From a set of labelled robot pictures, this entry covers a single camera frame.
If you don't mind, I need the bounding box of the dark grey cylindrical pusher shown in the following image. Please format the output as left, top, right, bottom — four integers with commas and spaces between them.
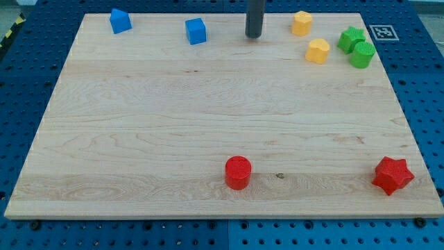
245, 0, 265, 39

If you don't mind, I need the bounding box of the yellow hexagon block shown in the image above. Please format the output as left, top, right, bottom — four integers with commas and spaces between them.
291, 11, 313, 37

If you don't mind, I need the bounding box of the blue cube block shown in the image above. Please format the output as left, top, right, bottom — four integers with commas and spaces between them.
185, 18, 207, 45

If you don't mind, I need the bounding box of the yellow heart block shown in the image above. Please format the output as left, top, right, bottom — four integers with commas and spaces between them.
305, 38, 330, 65

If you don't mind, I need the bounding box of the green star block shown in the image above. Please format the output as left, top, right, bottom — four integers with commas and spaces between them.
337, 26, 366, 54

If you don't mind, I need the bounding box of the green cylinder block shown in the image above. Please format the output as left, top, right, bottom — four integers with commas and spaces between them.
349, 42, 376, 69

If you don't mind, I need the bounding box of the white fiducial marker tag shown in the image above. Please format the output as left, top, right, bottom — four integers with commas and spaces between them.
369, 24, 399, 41

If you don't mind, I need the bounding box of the wooden board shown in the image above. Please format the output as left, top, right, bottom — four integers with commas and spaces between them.
5, 13, 443, 220

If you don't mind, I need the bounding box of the blue triangular prism block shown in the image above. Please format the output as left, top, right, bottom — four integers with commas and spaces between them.
109, 8, 132, 34

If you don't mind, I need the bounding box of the red cylinder block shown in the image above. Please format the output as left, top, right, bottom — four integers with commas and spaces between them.
225, 156, 252, 190

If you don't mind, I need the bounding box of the red star block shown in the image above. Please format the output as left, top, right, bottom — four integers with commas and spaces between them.
372, 156, 415, 196

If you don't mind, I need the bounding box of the yellow black hazard tape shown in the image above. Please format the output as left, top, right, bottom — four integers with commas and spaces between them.
1, 12, 26, 51

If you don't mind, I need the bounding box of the black bolt right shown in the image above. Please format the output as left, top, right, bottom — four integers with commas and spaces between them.
413, 217, 427, 228

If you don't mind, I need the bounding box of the black bolt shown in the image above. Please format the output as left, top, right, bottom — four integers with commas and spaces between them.
29, 220, 41, 231
413, 217, 427, 228

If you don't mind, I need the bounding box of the black bolt left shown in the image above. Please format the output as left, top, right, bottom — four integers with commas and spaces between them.
29, 220, 41, 231

